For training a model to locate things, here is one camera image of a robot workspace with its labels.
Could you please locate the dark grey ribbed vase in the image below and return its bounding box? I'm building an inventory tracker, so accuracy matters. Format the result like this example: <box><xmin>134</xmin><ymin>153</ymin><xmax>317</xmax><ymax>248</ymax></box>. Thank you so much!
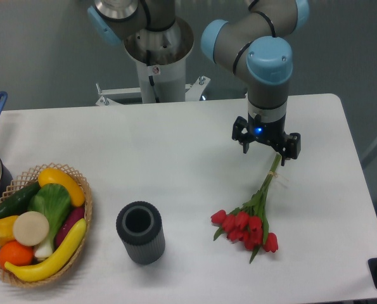
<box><xmin>116</xmin><ymin>201</ymin><xmax>166</xmax><ymax>265</ymax></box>

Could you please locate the yellow squash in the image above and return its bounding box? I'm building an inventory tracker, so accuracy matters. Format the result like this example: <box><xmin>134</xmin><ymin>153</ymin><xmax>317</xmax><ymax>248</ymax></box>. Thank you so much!
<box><xmin>37</xmin><ymin>168</ymin><xmax>85</xmax><ymax>207</ymax></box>

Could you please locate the beige round disc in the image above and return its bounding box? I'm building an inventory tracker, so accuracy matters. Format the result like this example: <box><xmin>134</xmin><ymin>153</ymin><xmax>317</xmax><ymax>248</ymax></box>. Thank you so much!
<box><xmin>13</xmin><ymin>211</ymin><xmax>49</xmax><ymax>246</ymax></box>

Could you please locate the dark green cucumber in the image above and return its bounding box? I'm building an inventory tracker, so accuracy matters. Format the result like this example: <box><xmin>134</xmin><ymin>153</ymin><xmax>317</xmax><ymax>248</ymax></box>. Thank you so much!
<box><xmin>0</xmin><ymin>182</ymin><xmax>41</xmax><ymax>219</ymax></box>

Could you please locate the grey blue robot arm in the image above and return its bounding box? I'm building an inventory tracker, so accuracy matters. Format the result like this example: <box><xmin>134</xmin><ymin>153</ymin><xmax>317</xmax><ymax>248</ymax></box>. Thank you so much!
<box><xmin>87</xmin><ymin>1</ymin><xmax>309</xmax><ymax>161</ymax></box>

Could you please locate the woven wicker basket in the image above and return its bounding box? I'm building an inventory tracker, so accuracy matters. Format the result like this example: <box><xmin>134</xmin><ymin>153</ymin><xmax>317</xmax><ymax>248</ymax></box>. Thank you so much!
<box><xmin>0</xmin><ymin>163</ymin><xmax>92</xmax><ymax>288</ymax></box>

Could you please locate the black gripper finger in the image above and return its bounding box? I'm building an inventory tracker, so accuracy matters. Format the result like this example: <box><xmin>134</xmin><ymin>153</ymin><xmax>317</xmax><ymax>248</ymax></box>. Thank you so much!
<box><xmin>280</xmin><ymin>132</ymin><xmax>301</xmax><ymax>166</ymax></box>
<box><xmin>232</xmin><ymin>116</ymin><xmax>252</xmax><ymax>154</ymax></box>

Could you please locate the orange fruit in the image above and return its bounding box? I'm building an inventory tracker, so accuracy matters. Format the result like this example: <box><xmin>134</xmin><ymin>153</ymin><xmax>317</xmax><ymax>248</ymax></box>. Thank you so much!
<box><xmin>0</xmin><ymin>241</ymin><xmax>34</xmax><ymax>269</ymax></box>

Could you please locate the red tulip bouquet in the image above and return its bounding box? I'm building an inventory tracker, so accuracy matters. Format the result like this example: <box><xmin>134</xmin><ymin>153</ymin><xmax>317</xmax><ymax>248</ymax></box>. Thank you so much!
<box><xmin>210</xmin><ymin>154</ymin><xmax>282</xmax><ymax>263</ymax></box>

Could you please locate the yellow banana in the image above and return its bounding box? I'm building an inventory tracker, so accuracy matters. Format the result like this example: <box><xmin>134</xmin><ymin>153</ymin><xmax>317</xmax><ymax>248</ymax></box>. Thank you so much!
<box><xmin>4</xmin><ymin>218</ymin><xmax>87</xmax><ymax>282</ymax></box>

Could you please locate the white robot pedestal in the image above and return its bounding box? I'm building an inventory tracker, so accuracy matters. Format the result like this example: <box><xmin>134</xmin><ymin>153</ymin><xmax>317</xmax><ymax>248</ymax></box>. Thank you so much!
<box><xmin>96</xmin><ymin>58</ymin><xmax>210</xmax><ymax>106</ymax></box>

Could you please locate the purple sweet potato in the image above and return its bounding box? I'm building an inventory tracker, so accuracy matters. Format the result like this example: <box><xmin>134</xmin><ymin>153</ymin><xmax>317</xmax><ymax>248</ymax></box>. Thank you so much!
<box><xmin>54</xmin><ymin>206</ymin><xmax>84</xmax><ymax>248</ymax></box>

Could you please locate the green lettuce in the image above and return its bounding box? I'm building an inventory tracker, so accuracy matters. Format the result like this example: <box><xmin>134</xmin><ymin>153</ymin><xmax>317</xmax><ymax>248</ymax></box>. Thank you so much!
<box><xmin>27</xmin><ymin>184</ymin><xmax>71</xmax><ymax>261</ymax></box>

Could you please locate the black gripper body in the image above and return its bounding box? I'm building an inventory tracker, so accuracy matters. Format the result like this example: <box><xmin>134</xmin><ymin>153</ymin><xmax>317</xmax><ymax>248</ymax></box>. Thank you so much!
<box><xmin>243</xmin><ymin>114</ymin><xmax>287</xmax><ymax>153</ymax></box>

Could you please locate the yellow bell pepper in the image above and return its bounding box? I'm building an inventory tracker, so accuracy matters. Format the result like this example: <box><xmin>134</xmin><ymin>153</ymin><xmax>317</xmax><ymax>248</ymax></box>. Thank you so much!
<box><xmin>0</xmin><ymin>215</ymin><xmax>19</xmax><ymax>246</ymax></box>

